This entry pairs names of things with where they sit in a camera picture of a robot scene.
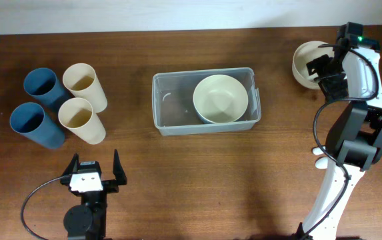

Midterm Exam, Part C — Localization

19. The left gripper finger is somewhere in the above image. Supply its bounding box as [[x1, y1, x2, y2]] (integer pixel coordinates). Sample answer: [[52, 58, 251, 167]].
[[63, 153, 79, 176], [113, 149, 127, 185]]

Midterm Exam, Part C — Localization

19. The cream bowl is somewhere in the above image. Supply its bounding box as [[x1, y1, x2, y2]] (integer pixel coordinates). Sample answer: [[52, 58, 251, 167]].
[[292, 41, 334, 90], [193, 75, 249, 123]]

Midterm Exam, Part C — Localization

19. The blue bowl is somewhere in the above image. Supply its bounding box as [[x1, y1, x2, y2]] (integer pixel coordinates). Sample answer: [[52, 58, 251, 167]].
[[197, 112, 238, 124]]

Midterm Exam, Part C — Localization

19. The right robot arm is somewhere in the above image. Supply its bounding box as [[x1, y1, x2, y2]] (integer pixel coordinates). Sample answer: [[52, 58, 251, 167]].
[[292, 22, 382, 239]]

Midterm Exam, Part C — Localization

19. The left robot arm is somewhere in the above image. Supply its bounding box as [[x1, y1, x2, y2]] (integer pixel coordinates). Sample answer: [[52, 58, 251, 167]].
[[60, 150, 127, 240]]

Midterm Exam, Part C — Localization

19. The clear plastic container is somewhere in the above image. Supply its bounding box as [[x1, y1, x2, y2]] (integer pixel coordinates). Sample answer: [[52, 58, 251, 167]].
[[152, 67, 261, 136]]

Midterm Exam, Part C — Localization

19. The cream cup front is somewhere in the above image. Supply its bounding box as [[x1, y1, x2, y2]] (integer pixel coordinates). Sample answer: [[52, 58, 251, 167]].
[[58, 97, 106, 145]]

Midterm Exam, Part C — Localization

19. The cream cup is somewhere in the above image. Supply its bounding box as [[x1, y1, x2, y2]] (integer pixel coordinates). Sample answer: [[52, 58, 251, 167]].
[[63, 63, 108, 113], [58, 97, 106, 145]]

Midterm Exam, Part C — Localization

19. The blue cup front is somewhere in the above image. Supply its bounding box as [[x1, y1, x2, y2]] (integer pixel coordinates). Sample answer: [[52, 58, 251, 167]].
[[9, 102, 65, 149]]

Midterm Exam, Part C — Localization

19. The blue cup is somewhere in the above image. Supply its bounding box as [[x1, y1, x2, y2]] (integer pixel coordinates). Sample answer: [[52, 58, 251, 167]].
[[23, 67, 71, 113], [9, 102, 65, 149]]

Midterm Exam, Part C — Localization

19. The white plastic fork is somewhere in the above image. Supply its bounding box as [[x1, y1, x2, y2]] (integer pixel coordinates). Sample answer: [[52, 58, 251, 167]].
[[312, 146, 325, 155]]

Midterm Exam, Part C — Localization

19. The white plastic spoon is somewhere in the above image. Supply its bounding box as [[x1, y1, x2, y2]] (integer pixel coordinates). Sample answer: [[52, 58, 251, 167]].
[[315, 157, 329, 169]]

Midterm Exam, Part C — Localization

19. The cream cup rear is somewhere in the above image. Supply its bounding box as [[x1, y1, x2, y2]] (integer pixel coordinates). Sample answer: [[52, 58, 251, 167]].
[[63, 63, 108, 113]]

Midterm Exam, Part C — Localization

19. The blue cup rear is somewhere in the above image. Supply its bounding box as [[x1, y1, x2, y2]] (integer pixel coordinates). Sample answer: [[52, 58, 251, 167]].
[[23, 67, 71, 113]]

